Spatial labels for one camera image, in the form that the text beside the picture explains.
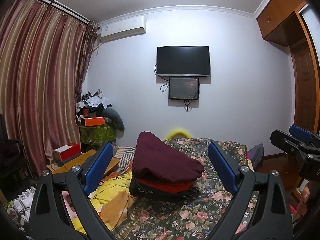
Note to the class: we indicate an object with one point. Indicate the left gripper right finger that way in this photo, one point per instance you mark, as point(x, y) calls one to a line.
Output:
point(271, 218)

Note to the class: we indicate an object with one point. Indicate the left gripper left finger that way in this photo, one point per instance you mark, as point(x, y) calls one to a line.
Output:
point(49, 218)

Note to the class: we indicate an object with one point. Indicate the maroon button-up shirt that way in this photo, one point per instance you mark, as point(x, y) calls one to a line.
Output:
point(155, 160)

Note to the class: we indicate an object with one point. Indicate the person's right hand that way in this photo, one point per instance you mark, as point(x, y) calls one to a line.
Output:
point(302, 208)

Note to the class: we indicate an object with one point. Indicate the purple grey backpack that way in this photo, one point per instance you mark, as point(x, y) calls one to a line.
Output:
point(255, 155)

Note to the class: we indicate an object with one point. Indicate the wooden side table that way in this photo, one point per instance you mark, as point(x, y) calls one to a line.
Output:
point(79, 161)

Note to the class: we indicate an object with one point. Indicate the brown wooden door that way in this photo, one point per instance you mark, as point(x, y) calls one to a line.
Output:
point(305, 86)

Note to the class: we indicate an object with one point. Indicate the floral green bedspread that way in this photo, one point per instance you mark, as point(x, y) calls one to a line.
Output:
point(192, 218)

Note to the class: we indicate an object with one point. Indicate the red white box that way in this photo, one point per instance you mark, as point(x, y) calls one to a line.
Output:
point(67, 152)

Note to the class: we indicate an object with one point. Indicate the yellow blanket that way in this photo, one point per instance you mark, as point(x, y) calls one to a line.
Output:
point(112, 199)

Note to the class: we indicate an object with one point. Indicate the red folded garment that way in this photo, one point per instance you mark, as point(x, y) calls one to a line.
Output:
point(171, 188)

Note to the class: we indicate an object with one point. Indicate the black floral folded garment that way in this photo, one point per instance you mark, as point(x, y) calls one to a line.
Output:
point(138, 191)

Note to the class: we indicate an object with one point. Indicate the green storage box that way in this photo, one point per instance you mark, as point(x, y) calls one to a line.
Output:
point(96, 135)

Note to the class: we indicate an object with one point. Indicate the orange shoe box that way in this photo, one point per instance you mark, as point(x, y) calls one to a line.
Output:
point(95, 121)

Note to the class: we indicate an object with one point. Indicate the wooden overhead cabinet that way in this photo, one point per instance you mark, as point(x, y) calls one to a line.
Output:
point(281, 24)

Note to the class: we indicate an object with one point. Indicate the striped red curtain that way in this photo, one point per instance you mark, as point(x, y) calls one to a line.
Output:
point(45, 55)

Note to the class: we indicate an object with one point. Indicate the white air conditioner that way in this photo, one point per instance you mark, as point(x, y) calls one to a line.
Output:
point(123, 29)

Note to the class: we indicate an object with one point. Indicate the small wall monitor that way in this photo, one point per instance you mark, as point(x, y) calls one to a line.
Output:
point(183, 88)

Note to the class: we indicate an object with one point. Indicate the large black wall television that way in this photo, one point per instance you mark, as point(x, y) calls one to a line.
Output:
point(183, 61)

